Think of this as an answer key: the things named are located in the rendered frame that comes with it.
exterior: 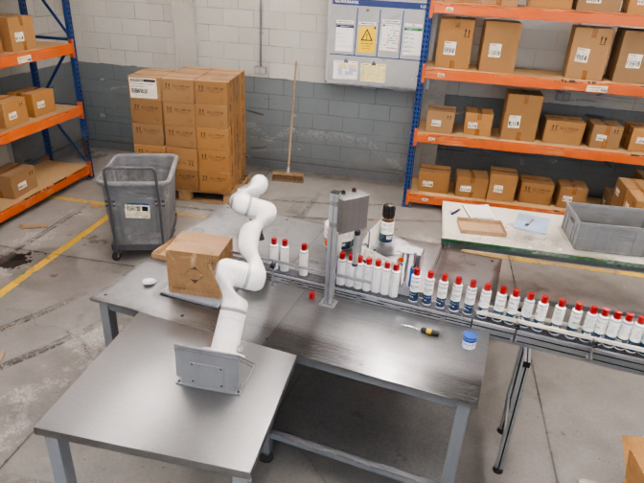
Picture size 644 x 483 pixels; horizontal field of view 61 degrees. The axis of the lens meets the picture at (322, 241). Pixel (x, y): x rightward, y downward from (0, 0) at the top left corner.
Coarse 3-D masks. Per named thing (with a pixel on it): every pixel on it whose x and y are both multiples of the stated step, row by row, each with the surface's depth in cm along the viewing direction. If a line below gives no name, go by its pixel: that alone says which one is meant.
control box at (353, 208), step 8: (360, 192) 288; (344, 200) 276; (352, 200) 279; (360, 200) 283; (368, 200) 286; (344, 208) 278; (352, 208) 281; (360, 208) 285; (344, 216) 280; (352, 216) 284; (360, 216) 287; (336, 224) 286; (344, 224) 283; (352, 224) 286; (360, 224) 290; (344, 232) 285
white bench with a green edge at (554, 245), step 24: (456, 216) 438; (504, 216) 442; (552, 216) 447; (456, 240) 398; (480, 240) 400; (504, 240) 402; (528, 240) 404; (552, 240) 406; (600, 264) 389; (624, 264) 381; (600, 312) 438; (624, 312) 434
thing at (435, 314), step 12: (276, 276) 327; (288, 276) 324; (312, 288) 321; (324, 288) 318; (336, 288) 315; (372, 300) 309; (384, 300) 307; (432, 300) 308; (420, 312) 302; (432, 312) 299; (444, 312) 297; (468, 324) 295
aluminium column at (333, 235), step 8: (336, 192) 279; (336, 200) 279; (336, 208) 281; (336, 216) 283; (328, 232) 288; (336, 232) 288; (328, 240) 290; (336, 240) 292; (328, 248) 292; (336, 248) 295; (328, 256) 294; (328, 264) 297; (328, 272) 299; (328, 280) 302; (328, 288) 304; (328, 296) 306; (328, 304) 307
